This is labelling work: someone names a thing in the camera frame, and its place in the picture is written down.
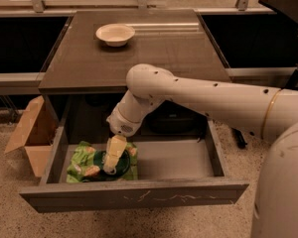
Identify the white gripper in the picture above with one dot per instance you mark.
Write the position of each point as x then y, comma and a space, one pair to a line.
120, 124

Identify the green rice chip bag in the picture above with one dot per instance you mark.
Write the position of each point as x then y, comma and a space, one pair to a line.
86, 165

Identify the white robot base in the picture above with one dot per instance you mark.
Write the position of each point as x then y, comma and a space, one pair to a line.
275, 212

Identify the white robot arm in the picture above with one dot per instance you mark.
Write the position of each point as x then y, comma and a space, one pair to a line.
149, 86

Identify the black device under counter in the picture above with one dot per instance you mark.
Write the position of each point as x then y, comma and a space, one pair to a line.
171, 118

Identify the grey open drawer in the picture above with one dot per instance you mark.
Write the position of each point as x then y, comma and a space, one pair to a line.
172, 169

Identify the grey cabinet counter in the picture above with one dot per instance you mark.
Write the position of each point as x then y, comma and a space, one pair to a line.
172, 39

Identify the cardboard box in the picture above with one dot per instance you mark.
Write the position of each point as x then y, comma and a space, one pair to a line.
34, 134

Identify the white bowl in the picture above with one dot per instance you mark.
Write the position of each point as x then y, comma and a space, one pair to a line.
115, 35

